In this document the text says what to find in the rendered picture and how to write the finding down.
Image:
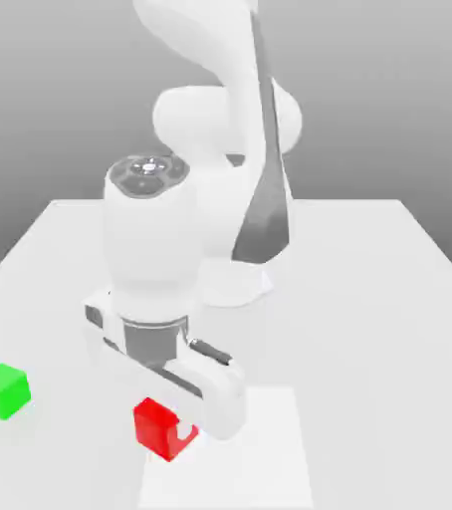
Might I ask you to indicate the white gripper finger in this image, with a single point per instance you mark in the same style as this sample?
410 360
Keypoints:
183 428

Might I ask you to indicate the small green cube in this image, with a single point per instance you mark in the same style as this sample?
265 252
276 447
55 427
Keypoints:
2 392

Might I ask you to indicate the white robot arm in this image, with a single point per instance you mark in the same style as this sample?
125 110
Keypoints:
150 239

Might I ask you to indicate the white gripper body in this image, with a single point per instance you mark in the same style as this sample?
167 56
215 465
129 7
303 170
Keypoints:
218 398

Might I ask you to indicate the small red cube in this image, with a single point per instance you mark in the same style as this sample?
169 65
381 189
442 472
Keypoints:
154 432

